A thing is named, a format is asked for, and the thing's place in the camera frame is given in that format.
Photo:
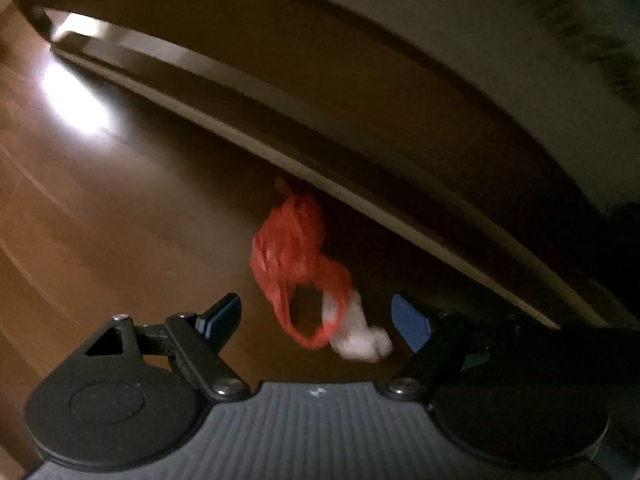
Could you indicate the white tissue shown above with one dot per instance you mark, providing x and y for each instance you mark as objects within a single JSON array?
[{"x": 357, "y": 342}]

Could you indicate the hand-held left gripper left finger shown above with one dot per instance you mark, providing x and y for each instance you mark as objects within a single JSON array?
[{"x": 225, "y": 312}]

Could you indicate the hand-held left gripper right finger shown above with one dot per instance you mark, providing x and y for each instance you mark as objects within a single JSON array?
[{"x": 410, "y": 322}]

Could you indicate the red plastic bag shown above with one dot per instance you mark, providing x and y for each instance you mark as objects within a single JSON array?
[{"x": 290, "y": 245}]

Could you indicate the dark wooden bed frame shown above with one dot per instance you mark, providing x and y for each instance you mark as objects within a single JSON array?
[{"x": 350, "y": 110}]

